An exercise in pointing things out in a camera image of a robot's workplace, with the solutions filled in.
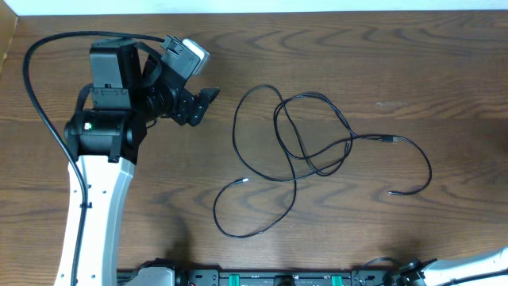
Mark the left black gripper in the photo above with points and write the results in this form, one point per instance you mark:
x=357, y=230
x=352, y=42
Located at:
x=193, y=110

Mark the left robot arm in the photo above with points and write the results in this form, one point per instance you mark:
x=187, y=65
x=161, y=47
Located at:
x=132, y=85

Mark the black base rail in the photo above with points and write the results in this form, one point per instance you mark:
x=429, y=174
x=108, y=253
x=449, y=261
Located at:
x=161, y=272

